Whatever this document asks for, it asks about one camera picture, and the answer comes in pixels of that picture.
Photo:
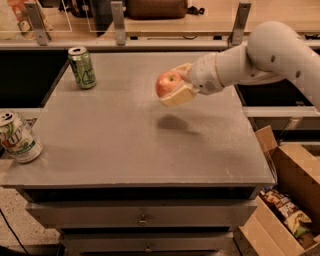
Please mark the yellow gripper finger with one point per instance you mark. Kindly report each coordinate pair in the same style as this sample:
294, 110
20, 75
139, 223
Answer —
182, 93
181, 73

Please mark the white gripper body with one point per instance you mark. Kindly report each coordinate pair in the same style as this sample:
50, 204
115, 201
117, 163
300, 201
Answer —
204, 75

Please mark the red apple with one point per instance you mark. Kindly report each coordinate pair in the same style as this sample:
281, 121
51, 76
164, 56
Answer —
166, 82

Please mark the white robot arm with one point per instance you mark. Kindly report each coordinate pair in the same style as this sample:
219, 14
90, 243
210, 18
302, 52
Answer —
273, 52

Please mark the green soda can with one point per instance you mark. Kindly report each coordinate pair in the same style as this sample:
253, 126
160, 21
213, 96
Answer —
82, 68

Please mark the white 7up can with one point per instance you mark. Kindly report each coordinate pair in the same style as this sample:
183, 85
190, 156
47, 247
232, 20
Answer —
17, 137

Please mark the brown bag on counter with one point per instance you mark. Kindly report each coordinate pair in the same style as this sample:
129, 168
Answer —
156, 9

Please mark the grey upper drawer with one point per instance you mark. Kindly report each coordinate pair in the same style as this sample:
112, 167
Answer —
154, 213

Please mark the grey drawer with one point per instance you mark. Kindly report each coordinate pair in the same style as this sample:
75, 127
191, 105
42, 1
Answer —
154, 213
147, 242

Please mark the cardboard box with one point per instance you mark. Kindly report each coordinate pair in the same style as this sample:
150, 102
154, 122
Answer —
298, 177

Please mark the brown snack bag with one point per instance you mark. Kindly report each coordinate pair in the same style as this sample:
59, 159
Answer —
279, 203

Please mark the grey lower drawer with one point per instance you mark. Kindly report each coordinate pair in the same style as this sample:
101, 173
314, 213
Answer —
147, 242

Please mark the green snack bag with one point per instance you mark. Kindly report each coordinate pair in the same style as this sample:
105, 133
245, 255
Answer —
298, 223

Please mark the orange snack packet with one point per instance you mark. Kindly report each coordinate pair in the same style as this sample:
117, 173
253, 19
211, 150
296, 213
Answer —
22, 17

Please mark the right metal bracket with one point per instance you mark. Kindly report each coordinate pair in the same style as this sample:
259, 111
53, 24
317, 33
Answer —
239, 25

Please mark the metal bracket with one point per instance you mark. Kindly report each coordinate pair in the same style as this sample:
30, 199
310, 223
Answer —
41, 34
118, 21
239, 25

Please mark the middle metal bracket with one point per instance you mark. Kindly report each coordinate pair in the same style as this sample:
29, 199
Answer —
118, 21

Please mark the left metal bracket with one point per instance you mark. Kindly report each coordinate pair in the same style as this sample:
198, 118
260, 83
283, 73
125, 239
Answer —
41, 34

